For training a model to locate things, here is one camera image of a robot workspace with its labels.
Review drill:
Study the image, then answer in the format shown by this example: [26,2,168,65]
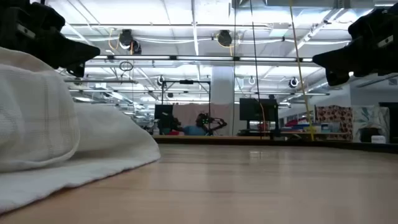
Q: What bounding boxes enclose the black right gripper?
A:
[312,2,398,87]

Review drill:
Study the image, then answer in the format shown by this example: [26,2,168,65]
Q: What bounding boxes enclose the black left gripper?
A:
[0,0,101,78]

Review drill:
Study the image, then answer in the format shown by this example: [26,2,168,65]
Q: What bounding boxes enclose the white plaid towel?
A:
[0,46,162,215]

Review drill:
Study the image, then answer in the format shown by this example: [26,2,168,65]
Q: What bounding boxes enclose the floral patterned cloth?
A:
[315,105,354,141]

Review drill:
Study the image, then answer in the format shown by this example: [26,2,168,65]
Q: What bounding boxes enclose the pale leaf patterned cloth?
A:
[353,105,391,143]

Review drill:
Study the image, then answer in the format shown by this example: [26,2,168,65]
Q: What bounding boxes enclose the black cabinet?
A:
[379,101,398,144]

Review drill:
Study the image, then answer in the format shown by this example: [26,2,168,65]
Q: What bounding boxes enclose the large black monitor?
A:
[239,98,279,121]

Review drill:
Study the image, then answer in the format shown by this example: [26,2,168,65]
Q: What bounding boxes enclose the small black monitor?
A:
[154,104,174,121]

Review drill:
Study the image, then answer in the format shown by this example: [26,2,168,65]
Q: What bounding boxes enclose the white building column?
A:
[211,66,235,136]

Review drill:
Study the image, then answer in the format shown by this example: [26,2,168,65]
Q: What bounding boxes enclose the long rig light bar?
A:
[93,55,313,62]

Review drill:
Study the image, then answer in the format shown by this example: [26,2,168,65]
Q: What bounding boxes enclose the yellow hanging cable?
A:
[288,0,315,141]

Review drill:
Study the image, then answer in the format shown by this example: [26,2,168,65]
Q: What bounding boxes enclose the small black cable loop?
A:
[119,60,134,72]

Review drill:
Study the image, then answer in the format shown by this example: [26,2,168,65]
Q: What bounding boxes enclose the black aluminium table frame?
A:
[152,135,398,154]

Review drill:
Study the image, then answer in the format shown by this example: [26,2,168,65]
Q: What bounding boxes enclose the distant black station frame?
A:
[160,80,211,136]

